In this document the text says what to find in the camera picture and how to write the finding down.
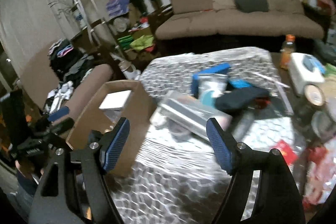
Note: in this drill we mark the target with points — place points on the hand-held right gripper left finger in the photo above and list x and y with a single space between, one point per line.
115 146

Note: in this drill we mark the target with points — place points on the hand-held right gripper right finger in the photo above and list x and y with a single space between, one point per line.
220 148

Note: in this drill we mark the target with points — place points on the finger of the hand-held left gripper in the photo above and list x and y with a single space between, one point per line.
63 125
59 113

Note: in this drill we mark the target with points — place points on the brown cardboard box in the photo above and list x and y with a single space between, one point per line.
141 108

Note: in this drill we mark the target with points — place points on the white rectangular box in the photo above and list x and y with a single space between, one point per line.
115 99

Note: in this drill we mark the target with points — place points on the white teal container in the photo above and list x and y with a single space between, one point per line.
212 87

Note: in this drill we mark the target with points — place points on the white plastic container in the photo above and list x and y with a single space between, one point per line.
302 77

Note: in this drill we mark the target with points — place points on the person's left hand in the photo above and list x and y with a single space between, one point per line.
27 167

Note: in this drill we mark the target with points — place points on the white clothes pile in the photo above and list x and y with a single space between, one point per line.
60 96

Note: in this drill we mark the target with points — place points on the brown armchair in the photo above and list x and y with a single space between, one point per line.
89 82

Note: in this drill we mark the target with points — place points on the dark clothes pile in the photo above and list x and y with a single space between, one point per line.
68 61

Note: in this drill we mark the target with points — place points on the black folded cloth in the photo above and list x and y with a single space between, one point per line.
241 99

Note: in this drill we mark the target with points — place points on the grey white patterned blanket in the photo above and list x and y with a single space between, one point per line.
170 182

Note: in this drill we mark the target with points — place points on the red packet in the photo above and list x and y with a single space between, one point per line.
286 151

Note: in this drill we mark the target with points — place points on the blue cloth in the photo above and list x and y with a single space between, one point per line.
239 83

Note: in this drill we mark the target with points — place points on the blue box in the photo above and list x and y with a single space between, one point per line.
210 70

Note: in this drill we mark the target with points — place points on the clear plastic zip bag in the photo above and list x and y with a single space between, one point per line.
278 92

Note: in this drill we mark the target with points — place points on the red white snack bag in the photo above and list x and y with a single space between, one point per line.
323 174

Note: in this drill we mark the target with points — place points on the grey lidded glass jar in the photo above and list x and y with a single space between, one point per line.
324 124

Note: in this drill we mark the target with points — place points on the green bag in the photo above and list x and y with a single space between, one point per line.
143 42

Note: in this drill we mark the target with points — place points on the round tin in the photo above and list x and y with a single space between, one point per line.
122 25

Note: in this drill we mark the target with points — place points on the white standing rack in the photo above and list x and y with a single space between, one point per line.
89 8

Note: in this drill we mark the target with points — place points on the orange drink bottle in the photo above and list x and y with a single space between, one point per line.
286 54

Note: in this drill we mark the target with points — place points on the blue package stack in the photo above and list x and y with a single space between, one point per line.
116 6

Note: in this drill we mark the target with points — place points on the brown sofa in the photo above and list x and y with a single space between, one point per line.
236 24

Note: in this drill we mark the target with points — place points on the green packet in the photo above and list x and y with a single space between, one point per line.
330 69

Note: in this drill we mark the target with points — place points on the dark grey pillow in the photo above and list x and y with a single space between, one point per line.
252 2

